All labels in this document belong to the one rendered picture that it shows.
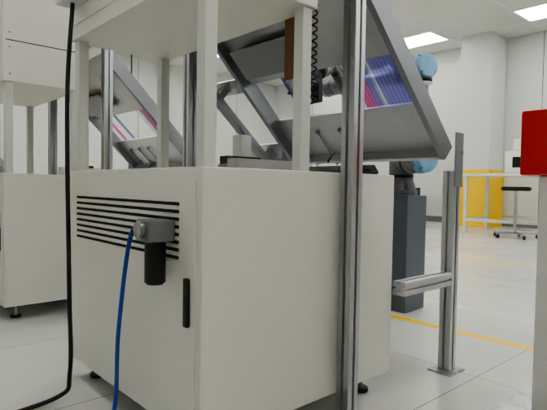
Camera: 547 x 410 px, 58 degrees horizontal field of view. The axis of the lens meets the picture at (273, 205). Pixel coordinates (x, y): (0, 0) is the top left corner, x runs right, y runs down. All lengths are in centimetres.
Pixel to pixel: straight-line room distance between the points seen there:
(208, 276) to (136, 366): 37
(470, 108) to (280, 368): 762
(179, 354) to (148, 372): 15
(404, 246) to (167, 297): 149
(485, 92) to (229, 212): 764
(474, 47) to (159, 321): 797
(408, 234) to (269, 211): 138
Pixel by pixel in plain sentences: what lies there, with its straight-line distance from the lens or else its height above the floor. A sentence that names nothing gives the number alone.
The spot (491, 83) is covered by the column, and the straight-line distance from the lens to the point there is 848.
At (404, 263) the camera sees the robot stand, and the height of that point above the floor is 24.
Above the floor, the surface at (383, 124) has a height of 80.
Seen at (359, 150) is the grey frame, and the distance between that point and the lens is 125.
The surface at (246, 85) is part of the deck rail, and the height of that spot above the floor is 97.
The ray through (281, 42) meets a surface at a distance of 168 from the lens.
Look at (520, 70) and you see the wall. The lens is 892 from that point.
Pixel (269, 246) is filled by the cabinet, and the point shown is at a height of 45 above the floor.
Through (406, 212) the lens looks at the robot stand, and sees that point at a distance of 237.
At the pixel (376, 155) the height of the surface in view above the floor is 70.
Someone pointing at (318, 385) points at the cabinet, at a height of 10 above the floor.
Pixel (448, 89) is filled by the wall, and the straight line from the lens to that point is 940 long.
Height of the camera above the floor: 58
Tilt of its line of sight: 2 degrees down
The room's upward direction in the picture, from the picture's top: 1 degrees clockwise
